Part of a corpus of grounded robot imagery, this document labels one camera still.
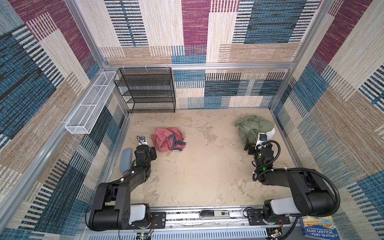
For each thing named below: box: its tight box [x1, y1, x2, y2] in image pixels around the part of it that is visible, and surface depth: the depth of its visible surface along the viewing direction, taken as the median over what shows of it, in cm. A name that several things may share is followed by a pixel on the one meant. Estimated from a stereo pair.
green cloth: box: [235, 115, 275, 144], surface depth 97 cm
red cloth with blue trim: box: [151, 128, 187, 153], surface depth 96 cm
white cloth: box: [266, 127, 276, 140], surface depth 103 cm
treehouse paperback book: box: [300, 215, 341, 240], surface depth 70 cm
